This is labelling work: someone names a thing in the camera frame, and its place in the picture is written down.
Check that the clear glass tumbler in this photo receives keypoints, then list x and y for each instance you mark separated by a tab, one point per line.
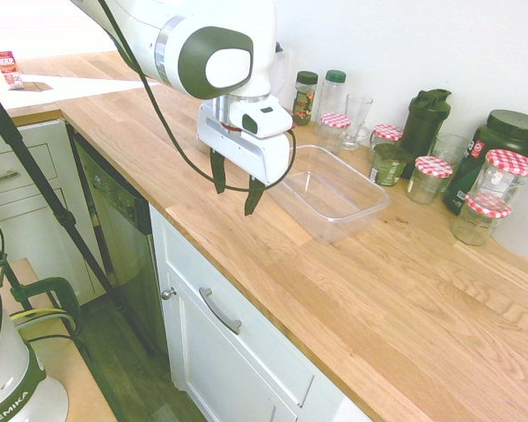
449	147

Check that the translucent white plastic jug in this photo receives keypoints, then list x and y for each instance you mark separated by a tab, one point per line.
525	233

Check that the large jar red checkered lid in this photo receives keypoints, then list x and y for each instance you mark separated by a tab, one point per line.
506	173

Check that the small tub with green lid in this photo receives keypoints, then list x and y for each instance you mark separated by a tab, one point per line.
389	167

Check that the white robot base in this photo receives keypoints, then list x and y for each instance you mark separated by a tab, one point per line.
13	378

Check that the silver cabinet knob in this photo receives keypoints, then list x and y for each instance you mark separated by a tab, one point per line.
168	293

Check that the large dark supplement tub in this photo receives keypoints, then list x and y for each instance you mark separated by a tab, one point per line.
510	132

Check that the glass jar red checkered lid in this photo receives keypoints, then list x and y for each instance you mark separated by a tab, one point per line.
429	178
387	134
334	125
479	222

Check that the stainless steel dishwasher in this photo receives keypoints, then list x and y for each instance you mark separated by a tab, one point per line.
119	224

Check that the black camera tripod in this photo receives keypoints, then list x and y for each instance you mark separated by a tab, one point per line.
35	176

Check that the clear bottle with green lid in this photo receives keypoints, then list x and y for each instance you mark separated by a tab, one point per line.
332	94

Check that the red and white carton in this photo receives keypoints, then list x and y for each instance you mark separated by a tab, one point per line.
9	70

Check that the black shaker bottle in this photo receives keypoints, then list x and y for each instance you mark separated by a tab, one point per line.
424	121

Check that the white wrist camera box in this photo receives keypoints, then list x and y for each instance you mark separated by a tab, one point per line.
268	121

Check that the wooden robot mounting board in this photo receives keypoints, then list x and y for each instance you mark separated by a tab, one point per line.
70	373

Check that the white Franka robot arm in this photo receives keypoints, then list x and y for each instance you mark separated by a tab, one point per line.
136	35

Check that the clear plastic rectangular container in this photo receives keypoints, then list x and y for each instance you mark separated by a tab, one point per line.
334	193

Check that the spice jar with dark lid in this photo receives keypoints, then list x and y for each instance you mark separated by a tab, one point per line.
305	99

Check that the tall clear glass mug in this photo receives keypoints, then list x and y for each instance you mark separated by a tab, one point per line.
357	118

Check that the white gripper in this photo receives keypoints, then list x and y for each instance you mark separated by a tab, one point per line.
237	149

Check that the green clamp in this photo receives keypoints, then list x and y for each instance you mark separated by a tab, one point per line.
55	292

